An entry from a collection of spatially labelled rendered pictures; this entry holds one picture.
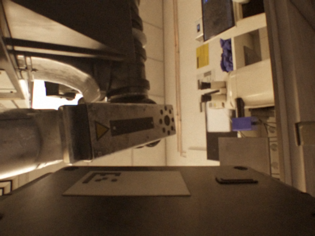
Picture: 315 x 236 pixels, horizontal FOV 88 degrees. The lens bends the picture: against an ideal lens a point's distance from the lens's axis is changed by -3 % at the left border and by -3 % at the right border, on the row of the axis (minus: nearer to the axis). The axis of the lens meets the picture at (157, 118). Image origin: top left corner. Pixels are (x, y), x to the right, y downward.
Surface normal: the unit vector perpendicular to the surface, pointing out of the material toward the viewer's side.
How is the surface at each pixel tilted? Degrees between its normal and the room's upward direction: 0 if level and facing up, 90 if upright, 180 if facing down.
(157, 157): 180
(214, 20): 92
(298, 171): 90
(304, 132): 90
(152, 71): 180
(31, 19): 90
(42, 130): 138
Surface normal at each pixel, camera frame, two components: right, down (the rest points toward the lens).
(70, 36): 0.11, 0.99
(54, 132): -0.12, 0.00
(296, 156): -0.82, -0.04
